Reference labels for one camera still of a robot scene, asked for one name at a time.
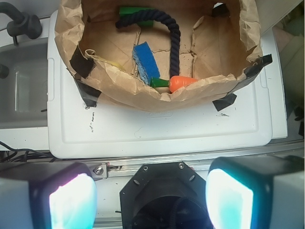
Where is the black faucet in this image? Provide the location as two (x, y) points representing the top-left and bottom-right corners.
(0, 2), (42, 46)

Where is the dark blue rope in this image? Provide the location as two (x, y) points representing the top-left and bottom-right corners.
(115, 9), (181, 81)

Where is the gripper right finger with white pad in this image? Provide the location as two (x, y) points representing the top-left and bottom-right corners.
(205, 156), (305, 229)

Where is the blue sponge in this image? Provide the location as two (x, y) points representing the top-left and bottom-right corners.
(132, 42), (160, 85)

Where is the orange toy carrot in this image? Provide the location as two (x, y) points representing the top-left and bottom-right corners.
(150, 75), (198, 93)

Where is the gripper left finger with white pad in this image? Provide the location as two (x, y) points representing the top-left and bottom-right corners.
(0, 162), (97, 229)

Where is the green sponge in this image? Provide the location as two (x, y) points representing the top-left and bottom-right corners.
(119, 6), (155, 27)

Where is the aluminium rail frame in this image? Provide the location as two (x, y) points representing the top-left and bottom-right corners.
(0, 140), (305, 178)

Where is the brown paper bag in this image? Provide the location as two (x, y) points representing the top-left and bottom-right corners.
(55, 0), (263, 112)

